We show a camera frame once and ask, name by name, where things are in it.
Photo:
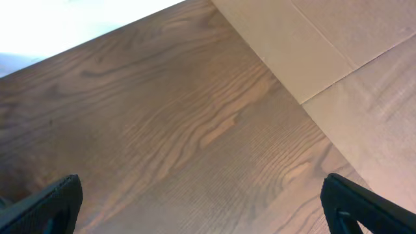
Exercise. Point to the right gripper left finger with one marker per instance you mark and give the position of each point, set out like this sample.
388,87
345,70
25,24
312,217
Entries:
53,210

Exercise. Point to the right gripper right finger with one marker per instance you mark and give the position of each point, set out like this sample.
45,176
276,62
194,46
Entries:
347,206

